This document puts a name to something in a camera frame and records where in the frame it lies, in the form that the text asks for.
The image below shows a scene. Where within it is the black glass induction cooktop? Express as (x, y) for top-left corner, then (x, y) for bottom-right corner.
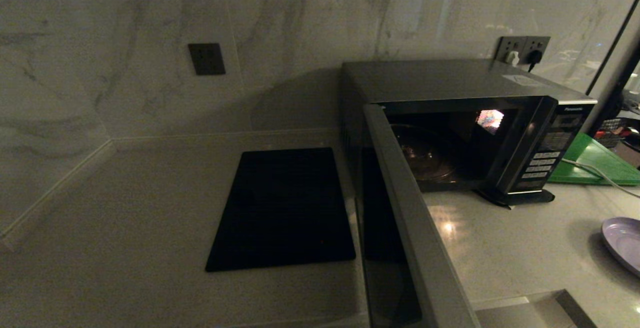
(205, 147), (357, 273)

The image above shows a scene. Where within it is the grey double wall socket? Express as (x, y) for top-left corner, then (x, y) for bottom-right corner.
(495, 36), (551, 67)

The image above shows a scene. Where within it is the black wire basket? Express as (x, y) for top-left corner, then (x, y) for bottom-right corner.
(595, 117), (640, 150)

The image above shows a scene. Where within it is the dark grey single wall socket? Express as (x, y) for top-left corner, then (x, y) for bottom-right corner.
(188, 43), (226, 75)

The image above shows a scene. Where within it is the white power cable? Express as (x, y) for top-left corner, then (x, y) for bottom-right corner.
(561, 158), (640, 199)

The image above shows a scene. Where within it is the dark pad under microwave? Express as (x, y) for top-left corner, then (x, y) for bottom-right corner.
(477, 187), (557, 209)

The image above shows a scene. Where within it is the light purple plate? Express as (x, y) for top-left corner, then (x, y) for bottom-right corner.
(601, 217), (640, 278)

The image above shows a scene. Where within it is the green cutting board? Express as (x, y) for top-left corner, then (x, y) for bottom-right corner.
(548, 132), (640, 186)

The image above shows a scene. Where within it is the silver Panasonic microwave oven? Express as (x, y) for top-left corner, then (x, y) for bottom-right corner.
(340, 60), (598, 206)

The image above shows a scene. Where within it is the black glass microwave door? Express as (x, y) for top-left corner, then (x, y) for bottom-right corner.
(361, 103), (482, 328)

